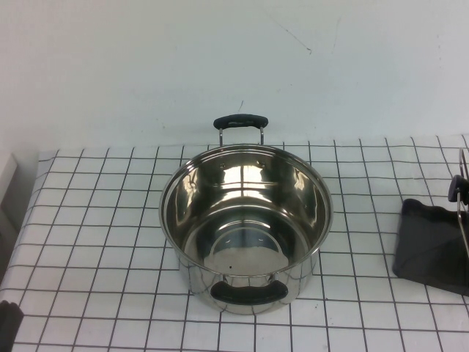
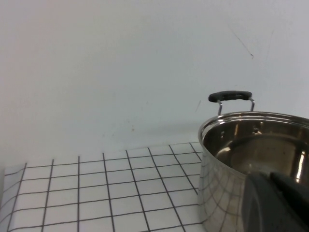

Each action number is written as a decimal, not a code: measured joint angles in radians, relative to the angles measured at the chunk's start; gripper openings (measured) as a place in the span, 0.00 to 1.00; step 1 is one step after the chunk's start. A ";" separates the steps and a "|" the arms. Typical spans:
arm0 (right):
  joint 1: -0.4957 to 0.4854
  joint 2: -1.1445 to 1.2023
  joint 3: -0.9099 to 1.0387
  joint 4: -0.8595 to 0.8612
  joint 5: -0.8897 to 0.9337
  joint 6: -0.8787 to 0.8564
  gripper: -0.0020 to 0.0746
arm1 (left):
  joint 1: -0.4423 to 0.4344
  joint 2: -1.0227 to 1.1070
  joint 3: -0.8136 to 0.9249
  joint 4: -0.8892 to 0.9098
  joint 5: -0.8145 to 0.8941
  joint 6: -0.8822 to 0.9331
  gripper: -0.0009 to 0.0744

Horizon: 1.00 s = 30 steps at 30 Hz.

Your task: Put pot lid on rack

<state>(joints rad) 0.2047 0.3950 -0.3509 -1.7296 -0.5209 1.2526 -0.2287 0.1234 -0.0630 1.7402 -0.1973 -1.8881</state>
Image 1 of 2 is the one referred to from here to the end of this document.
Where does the dark grey tray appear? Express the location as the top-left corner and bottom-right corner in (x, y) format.
(391, 146), (469, 298)

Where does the stainless steel pot lid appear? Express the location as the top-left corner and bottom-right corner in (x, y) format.
(446, 174), (469, 216)

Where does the white board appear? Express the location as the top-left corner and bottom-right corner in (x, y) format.
(0, 152), (19, 239)

